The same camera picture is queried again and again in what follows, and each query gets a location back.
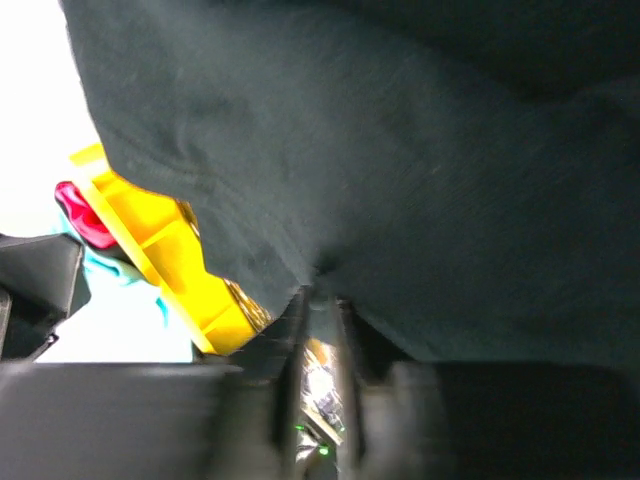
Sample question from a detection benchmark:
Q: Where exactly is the yellow plastic bin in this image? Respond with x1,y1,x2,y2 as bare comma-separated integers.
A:
70,144,272,355

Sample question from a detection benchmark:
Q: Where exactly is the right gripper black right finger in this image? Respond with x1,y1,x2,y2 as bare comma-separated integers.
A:
332,300,639,479

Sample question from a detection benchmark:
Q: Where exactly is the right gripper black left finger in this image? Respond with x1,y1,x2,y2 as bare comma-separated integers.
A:
1,289,308,479

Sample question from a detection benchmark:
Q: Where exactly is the black t shirt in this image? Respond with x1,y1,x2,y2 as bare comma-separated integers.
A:
62,1,639,366

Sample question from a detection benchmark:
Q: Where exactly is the teal t shirt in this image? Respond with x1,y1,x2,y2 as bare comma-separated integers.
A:
52,209,171,329

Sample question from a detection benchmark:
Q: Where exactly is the magenta t shirt in bin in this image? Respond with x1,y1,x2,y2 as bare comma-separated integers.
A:
54,181,117,250

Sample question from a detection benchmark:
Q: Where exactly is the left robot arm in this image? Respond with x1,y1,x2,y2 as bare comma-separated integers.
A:
1,234,91,360

